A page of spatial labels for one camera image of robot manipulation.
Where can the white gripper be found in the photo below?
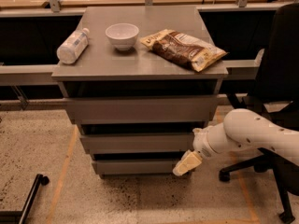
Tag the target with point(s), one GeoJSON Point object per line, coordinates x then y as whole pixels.
{"type": "Point", "coordinates": [202, 144]}

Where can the grey bottom drawer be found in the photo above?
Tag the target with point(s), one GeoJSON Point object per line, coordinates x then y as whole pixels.
{"type": "Point", "coordinates": [134, 167]}

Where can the grey drawer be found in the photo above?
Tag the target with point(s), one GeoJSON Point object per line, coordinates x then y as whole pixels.
{"type": "Point", "coordinates": [134, 167]}
{"type": "Point", "coordinates": [118, 110]}
{"type": "Point", "coordinates": [137, 143]}

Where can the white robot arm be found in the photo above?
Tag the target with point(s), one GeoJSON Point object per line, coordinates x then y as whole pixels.
{"type": "Point", "coordinates": [240, 130]}

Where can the grey middle drawer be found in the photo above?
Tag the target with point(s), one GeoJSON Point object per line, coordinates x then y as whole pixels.
{"type": "Point", "coordinates": [137, 143]}

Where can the grey top drawer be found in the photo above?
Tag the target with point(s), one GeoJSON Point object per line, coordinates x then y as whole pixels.
{"type": "Point", "coordinates": [118, 110]}

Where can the grey drawer cabinet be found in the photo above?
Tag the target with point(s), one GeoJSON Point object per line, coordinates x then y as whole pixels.
{"type": "Point", "coordinates": [101, 71]}

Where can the black office chair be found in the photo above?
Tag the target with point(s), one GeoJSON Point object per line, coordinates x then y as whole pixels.
{"type": "Point", "coordinates": [275, 97]}

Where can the brown yellow snack bag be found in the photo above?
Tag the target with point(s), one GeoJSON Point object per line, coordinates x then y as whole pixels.
{"type": "Point", "coordinates": [183, 50]}

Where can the white bowl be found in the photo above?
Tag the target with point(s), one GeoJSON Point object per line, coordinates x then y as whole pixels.
{"type": "Point", "coordinates": [122, 36]}

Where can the clear plastic bottle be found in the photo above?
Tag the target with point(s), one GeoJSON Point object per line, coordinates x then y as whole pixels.
{"type": "Point", "coordinates": [73, 46]}

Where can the black metal stand leg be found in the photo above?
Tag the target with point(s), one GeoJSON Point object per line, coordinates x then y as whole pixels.
{"type": "Point", "coordinates": [19, 217]}

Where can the grey metal rail frame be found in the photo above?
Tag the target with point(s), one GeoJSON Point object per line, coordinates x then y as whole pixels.
{"type": "Point", "coordinates": [242, 31]}

